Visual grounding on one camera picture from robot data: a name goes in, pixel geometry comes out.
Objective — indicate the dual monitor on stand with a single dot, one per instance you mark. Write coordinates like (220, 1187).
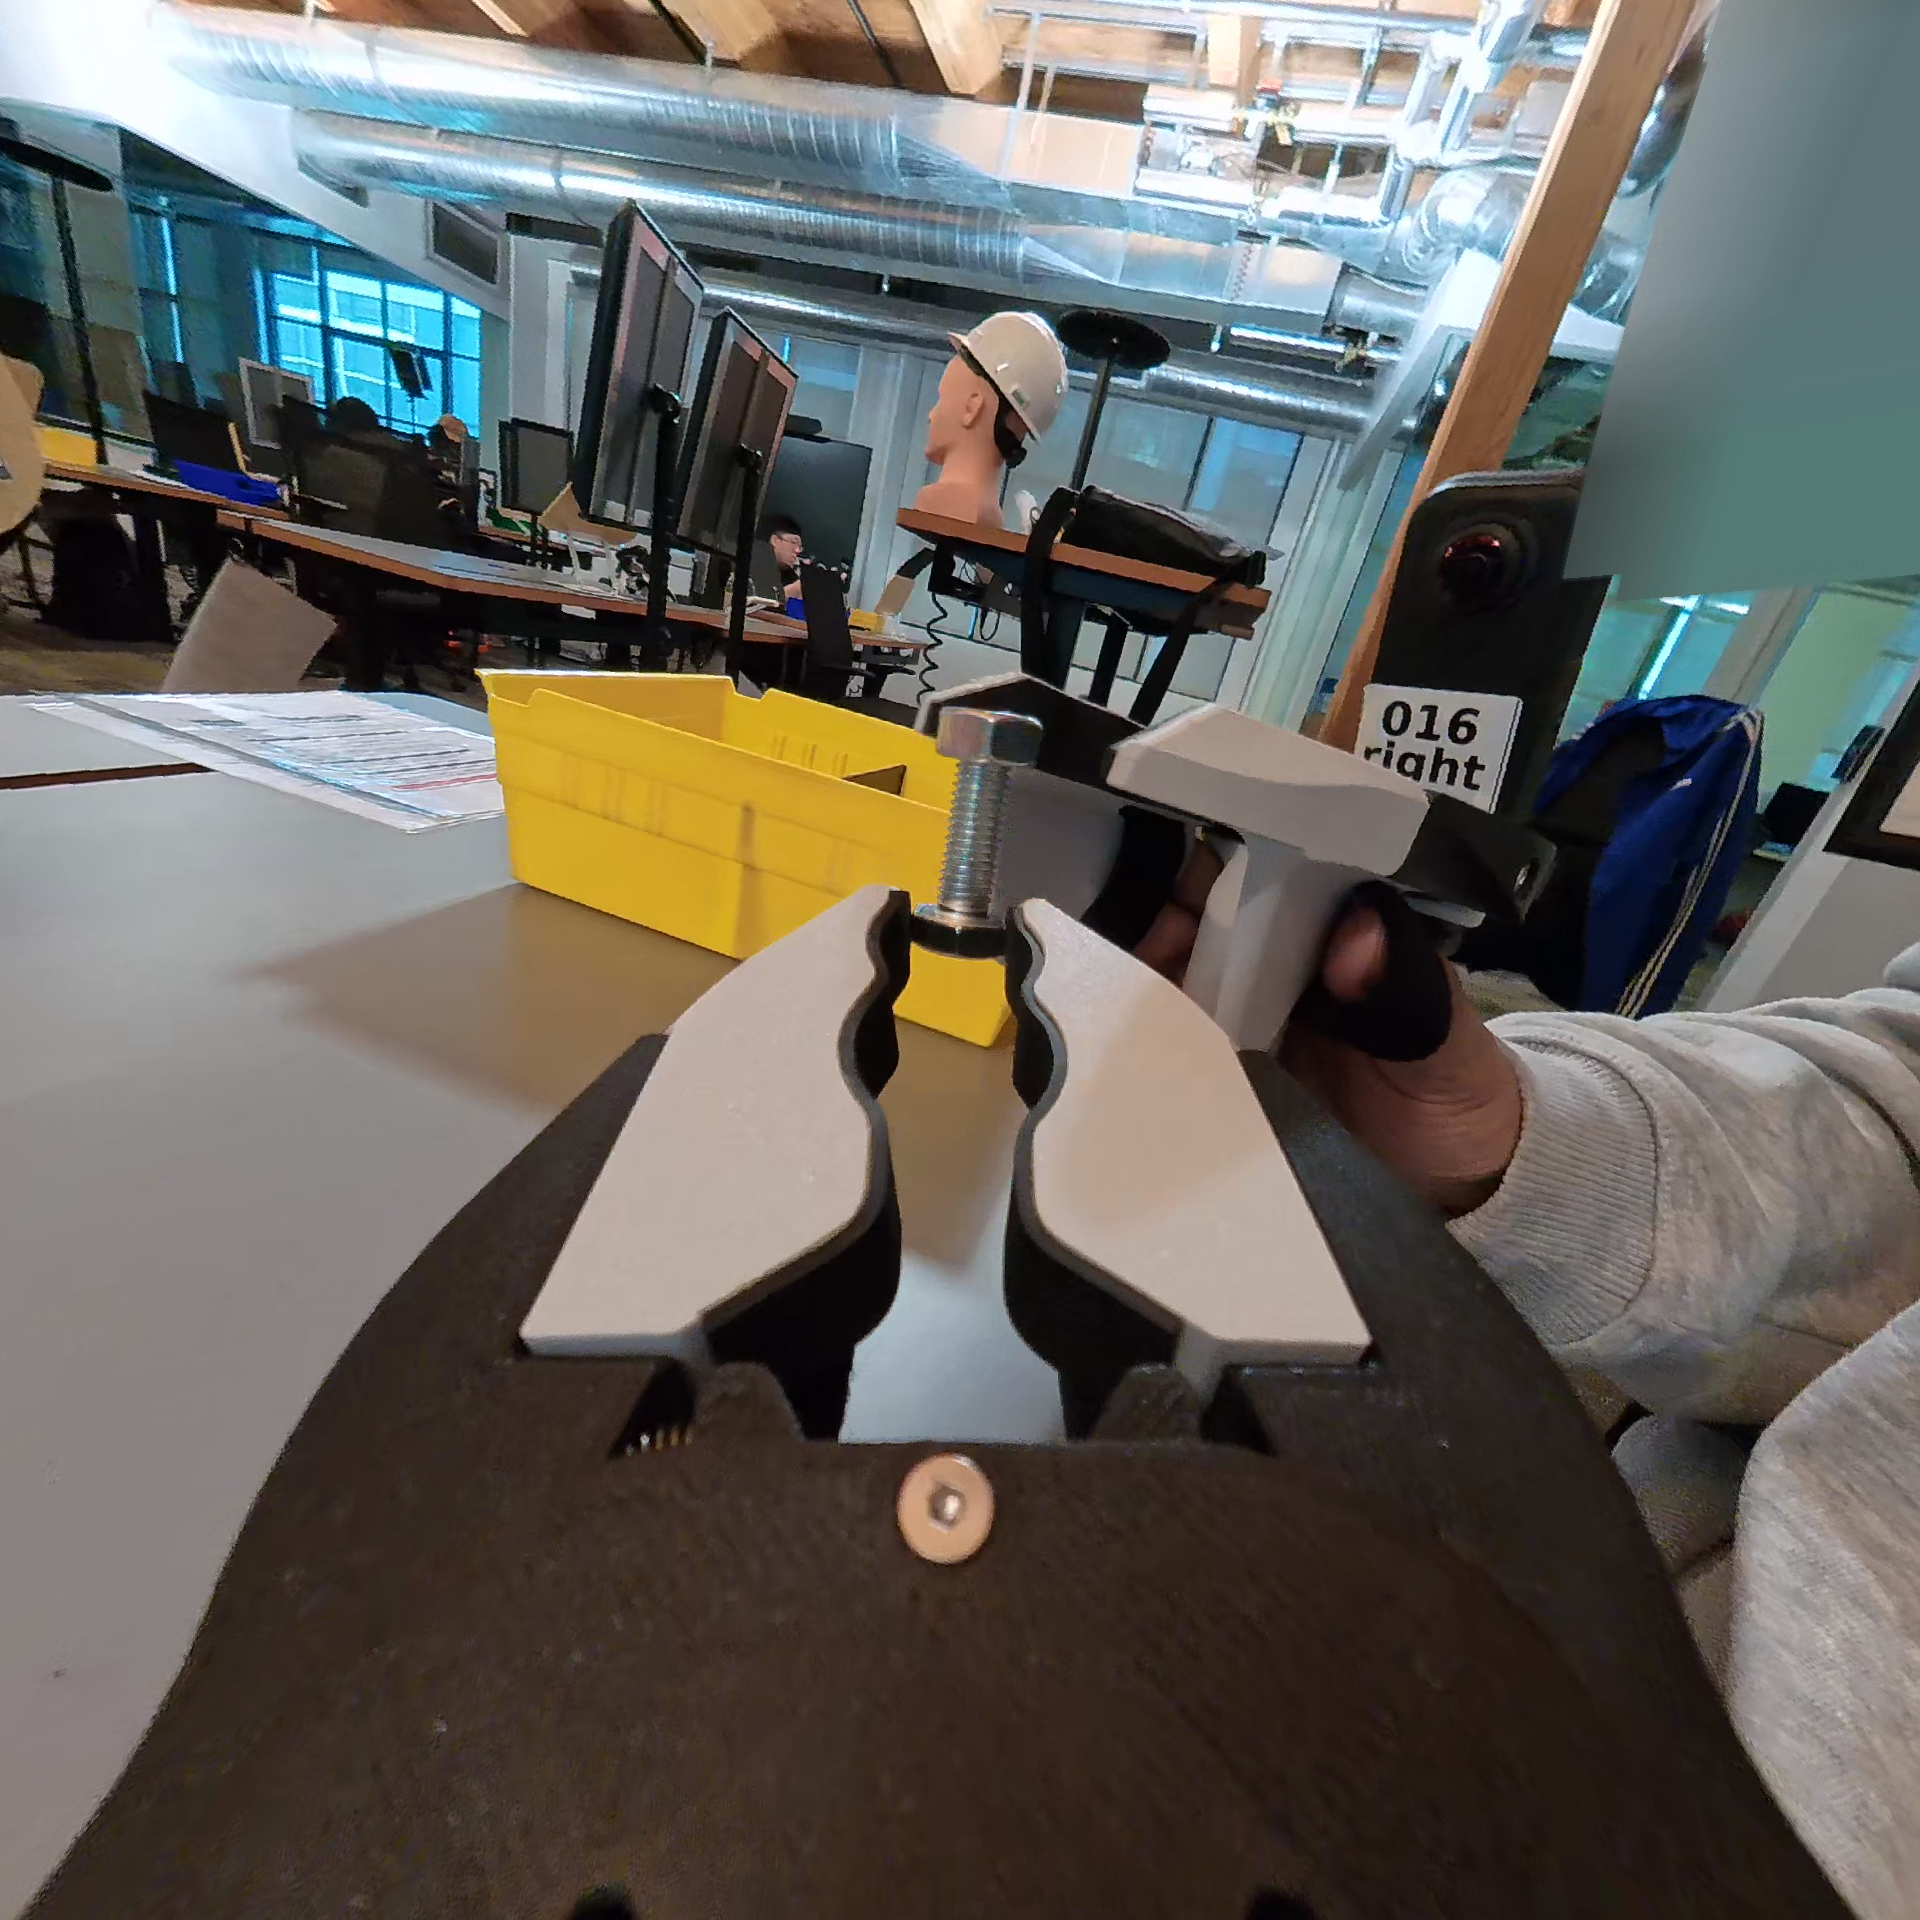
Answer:
(734, 435)
(629, 375)

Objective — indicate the steel hex bolt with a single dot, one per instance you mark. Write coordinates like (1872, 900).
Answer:
(975, 839)

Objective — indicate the blue jacket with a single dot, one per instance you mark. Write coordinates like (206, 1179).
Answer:
(1651, 839)

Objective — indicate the grey desk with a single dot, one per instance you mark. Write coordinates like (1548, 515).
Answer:
(226, 1124)

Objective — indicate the black monitor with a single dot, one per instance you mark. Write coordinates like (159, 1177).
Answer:
(819, 495)

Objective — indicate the mannequin head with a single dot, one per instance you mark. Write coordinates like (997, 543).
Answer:
(960, 435)

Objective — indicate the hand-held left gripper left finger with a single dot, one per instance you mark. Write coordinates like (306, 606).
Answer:
(722, 1171)

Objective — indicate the black floor lamp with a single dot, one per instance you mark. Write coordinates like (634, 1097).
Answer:
(1115, 339)

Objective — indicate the steel hex nut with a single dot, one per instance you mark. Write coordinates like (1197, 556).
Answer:
(960, 934)

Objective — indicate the grey cardboard sheet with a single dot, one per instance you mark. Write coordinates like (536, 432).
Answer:
(247, 638)

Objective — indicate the person's right forearm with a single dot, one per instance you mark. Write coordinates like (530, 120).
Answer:
(1694, 1171)

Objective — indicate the long wooden office desk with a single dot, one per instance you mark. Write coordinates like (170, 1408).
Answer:
(452, 563)

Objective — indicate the wooden post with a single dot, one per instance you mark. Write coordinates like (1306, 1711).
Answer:
(1516, 300)

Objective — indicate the yellow plastic bin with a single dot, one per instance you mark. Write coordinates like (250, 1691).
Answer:
(645, 810)

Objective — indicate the silver ventilation duct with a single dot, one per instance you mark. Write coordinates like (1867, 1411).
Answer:
(750, 166)

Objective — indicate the cardboard bin divider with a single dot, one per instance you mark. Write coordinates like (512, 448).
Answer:
(879, 780)

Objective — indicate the wooden standing desk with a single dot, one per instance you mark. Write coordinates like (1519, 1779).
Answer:
(1079, 567)

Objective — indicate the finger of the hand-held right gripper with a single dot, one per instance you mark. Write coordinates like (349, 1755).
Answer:
(1276, 780)
(1067, 839)

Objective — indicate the black bag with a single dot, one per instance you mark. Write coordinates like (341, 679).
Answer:
(1155, 534)

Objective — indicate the white hard hat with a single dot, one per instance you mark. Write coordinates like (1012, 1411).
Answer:
(1020, 360)

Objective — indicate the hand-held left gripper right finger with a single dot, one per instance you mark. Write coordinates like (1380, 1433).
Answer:
(1186, 1184)

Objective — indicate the person's right hand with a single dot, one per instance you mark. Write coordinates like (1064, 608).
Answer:
(1424, 1110)

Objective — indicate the laminated paper sheet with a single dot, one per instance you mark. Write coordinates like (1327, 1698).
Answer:
(300, 744)

